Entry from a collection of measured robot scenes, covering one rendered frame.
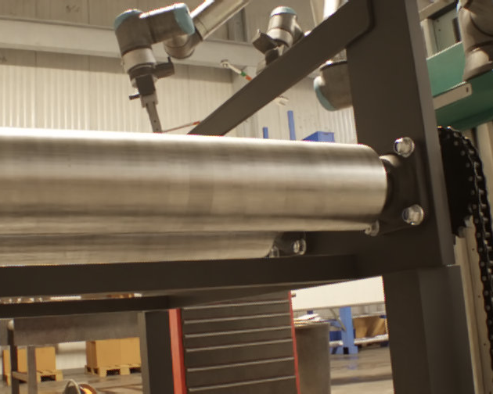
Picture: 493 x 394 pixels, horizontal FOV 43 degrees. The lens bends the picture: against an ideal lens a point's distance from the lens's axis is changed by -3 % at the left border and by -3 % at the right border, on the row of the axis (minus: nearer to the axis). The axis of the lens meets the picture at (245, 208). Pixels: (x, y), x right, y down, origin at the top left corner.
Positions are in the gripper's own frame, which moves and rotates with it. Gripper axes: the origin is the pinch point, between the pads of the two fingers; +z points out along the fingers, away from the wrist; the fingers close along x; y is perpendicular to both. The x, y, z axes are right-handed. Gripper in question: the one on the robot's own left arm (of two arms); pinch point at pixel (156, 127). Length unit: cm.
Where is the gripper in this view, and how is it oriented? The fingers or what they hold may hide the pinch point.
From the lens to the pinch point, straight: 179.3
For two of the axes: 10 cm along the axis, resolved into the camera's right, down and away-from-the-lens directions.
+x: 0.9, -1.3, -9.9
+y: -9.6, 2.6, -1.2
